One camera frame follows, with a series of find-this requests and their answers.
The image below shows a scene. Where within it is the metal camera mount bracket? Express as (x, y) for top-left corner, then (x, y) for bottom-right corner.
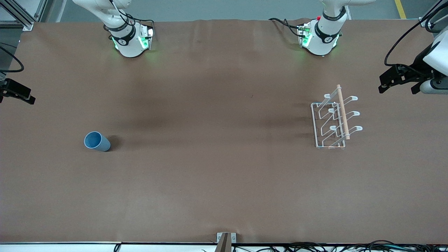
(217, 232), (237, 252)

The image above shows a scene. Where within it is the black cable bundle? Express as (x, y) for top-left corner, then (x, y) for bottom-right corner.
(231, 240), (448, 252)

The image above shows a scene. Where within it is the yellow floor tape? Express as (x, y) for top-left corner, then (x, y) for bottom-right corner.
(394, 0), (407, 19)

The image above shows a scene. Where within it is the brown table cover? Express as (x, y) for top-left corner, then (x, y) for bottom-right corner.
(0, 18), (448, 244)

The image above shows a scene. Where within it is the black arm base cable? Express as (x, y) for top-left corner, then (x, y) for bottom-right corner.
(269, 17), (306, 37)
(121, 13), (155, 29)

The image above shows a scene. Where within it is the aluminium frame profile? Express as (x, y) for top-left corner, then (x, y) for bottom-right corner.
(0, 0), (35, 31)
(420, 0), (448, 34)

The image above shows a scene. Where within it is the black left arm base cable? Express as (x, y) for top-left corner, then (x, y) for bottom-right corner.
(269, 17), (306, 37)

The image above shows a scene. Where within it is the black right arm base cable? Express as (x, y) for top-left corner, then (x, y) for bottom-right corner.
(121, 13), (155, 29)

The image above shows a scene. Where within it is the blue plastic cup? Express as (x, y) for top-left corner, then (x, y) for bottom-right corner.
(84, 131), (111, 152)

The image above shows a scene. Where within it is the white wire cup holder rack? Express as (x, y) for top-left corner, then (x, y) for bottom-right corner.
(311, 84), (363, 149)

